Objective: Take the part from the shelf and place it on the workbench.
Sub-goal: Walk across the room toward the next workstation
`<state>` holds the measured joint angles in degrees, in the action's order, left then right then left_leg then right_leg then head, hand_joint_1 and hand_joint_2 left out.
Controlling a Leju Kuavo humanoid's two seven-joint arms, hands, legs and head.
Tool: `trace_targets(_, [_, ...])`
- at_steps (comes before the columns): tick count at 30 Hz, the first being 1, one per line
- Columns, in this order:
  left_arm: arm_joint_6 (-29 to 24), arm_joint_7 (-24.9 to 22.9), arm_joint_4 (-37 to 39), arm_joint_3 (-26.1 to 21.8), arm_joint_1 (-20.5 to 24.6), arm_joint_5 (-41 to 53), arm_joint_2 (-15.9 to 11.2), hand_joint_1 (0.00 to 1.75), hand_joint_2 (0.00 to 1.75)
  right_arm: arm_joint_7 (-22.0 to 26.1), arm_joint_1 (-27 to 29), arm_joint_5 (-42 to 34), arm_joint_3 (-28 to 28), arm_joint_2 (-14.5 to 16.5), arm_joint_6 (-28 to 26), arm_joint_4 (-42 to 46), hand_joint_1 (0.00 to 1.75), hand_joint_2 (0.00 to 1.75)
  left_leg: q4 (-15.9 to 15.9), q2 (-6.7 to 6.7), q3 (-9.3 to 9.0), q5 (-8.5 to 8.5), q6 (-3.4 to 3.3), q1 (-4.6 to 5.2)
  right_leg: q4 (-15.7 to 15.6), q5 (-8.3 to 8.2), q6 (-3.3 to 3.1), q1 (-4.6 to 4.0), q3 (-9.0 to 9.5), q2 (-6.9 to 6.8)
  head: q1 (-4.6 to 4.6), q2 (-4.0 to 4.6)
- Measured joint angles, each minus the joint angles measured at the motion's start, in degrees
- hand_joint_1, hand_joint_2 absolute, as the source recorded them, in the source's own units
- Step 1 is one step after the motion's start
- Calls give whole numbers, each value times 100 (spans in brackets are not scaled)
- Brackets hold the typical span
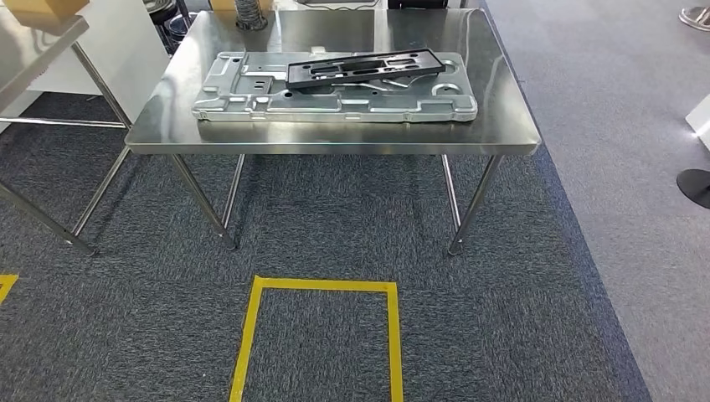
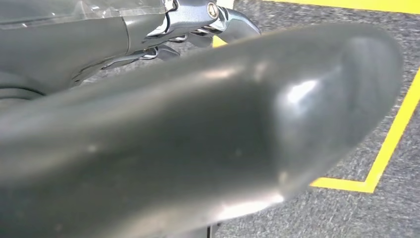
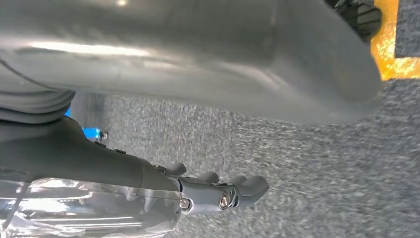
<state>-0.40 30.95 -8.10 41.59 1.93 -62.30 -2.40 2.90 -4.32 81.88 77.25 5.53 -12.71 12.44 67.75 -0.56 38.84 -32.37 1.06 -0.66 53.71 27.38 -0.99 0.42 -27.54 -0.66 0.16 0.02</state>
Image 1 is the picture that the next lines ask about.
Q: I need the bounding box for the ribbed grey exhaust hose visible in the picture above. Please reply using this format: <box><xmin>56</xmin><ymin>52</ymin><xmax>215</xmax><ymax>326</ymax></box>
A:
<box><xmin>234</xmin><ymin>0</ymin><xmax>269</xmax><ymax>32</ymax></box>

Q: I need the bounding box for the silver stamped metal pallet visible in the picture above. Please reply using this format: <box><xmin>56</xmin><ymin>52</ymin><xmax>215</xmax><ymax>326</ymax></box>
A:
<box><xmin>191</xmin><ymin>49</ymin><xmax>479</xmax><ymax>124</ymax></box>

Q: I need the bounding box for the stainless steel workbench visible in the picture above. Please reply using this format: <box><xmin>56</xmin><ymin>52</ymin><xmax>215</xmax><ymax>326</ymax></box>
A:
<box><xmin>124</xmin><ymin>8</ymin><xmax>542</xmax><ymax>257</ymax></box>

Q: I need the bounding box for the small stainless steel table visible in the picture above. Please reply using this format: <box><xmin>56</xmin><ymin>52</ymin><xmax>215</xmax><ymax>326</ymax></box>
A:
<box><xmin>0</xmin><ymin>15</ymin><xmax>132</xmax><ymax>257</ymax></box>

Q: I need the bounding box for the white sign board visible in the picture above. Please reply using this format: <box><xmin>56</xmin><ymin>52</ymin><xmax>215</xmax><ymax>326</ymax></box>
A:
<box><xmin>685</xmin><ymin>93</ymin><xmax>710</xmax><ymax>152</ymax></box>

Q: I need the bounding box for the chrome stool base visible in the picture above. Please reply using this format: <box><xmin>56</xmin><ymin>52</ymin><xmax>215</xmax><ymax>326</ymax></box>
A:
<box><xmin>165</xmin><ymin>13</ymin><xmax>193</xmax><ymax>57</ymax></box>

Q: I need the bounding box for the black plastic plate frame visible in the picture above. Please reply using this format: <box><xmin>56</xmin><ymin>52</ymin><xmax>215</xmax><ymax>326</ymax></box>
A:
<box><xmin>285</xmin><ymin>48</ymin><xmax>446</xmax><ymax>91</ymax></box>

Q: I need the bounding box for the black round floor base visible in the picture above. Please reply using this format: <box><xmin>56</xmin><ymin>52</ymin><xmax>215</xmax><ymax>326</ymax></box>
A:
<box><xmin>676</xmin><ymin>168</ymin><xmax>710</xmax><ymax>211</ymax></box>

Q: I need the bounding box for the chrome round base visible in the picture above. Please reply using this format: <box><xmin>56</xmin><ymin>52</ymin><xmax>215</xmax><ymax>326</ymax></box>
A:
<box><xmin>678</xmin><ymin>5</ymin><xmax>710</xmax><ymax>33</ymax></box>

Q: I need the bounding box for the white cabinet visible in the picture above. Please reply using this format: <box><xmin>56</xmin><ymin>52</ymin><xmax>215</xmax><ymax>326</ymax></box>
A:
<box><xmin>28</xmin><ymin>0</ymin><xmax>172</xmax><ymax>124</ymax></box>

